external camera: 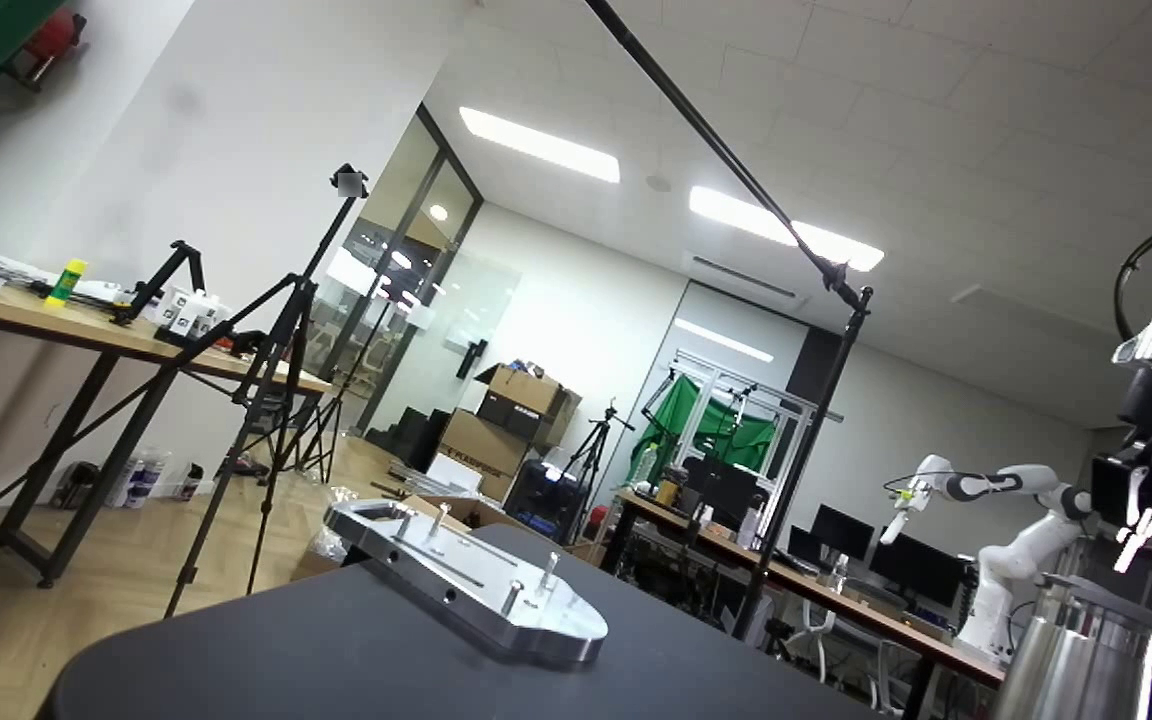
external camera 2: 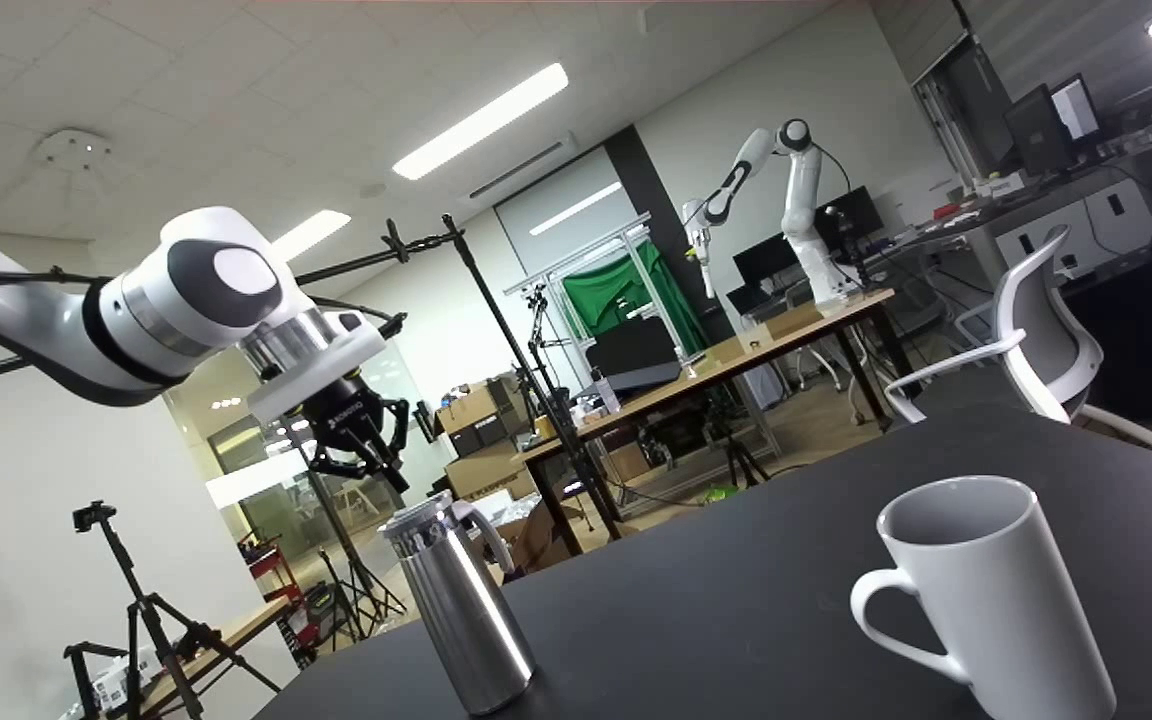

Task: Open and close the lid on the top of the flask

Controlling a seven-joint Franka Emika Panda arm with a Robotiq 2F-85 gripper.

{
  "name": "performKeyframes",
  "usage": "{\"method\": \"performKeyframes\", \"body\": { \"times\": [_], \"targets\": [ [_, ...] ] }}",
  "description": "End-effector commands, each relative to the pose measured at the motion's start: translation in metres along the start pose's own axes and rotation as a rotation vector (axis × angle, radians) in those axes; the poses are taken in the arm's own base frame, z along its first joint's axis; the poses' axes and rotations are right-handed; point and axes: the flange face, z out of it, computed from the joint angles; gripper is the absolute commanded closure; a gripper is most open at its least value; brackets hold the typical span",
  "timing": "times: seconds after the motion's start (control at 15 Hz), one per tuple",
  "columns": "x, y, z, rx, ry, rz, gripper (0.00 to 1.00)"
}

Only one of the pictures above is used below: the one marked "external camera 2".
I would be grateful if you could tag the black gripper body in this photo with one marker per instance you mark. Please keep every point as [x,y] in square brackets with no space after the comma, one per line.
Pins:
[349,419]

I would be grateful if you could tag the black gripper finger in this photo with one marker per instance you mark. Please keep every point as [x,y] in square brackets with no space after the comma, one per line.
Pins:
[328,461]
[399,461]

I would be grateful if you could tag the stainless steel flask with lid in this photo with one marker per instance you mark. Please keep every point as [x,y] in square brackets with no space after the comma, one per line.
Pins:
[464,621]

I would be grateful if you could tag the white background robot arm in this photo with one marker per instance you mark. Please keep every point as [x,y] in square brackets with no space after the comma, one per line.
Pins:
[801,202]

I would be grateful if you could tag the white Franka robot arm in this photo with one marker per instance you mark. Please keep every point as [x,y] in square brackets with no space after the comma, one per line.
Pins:
[139,321]

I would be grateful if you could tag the cardboard box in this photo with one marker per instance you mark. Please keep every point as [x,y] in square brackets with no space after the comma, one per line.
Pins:
[490,474]
[470,410]

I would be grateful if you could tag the thin black background tripod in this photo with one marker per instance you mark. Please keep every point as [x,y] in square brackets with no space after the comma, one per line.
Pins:
[362,564]

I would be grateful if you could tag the black boom pole stand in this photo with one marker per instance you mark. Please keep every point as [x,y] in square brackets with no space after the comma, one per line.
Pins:
[498,332]

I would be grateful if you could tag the long ceiling light panel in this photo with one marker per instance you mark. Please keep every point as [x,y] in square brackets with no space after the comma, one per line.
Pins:
[310,230]
[482,121]

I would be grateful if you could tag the wooden table with black legs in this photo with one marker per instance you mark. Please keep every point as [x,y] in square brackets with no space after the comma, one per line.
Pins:
[239,636]

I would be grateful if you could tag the black equipment case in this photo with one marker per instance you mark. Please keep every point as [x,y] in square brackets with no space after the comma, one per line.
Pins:
[632,353]

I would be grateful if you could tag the green cloth backdrop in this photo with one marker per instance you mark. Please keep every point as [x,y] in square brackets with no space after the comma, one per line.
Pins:
[630,296]

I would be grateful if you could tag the long wooden workbench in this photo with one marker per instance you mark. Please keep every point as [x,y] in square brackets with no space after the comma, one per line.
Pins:
[722,366]

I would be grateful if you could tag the round ceiling smoke detector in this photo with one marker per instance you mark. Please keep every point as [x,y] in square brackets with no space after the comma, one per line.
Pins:
[75,147]

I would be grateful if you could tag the black computer monitor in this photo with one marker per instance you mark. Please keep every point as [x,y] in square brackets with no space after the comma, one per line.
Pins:
[848,223]
[765,274]

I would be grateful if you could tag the white ceramic mug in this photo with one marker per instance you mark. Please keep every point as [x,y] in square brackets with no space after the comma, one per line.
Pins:
[1003,614]

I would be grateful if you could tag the white office chair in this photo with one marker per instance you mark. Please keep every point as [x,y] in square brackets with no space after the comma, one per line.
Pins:
[1050,343]

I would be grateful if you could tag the white drawer cabinet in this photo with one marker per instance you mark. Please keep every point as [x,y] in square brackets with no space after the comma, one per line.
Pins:
[1077,226]

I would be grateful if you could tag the lit computer monitor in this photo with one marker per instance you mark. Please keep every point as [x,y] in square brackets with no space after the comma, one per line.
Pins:
[1077,107]

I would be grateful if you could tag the black camera tripod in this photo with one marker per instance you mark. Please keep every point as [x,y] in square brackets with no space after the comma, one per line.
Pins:
[141,627]

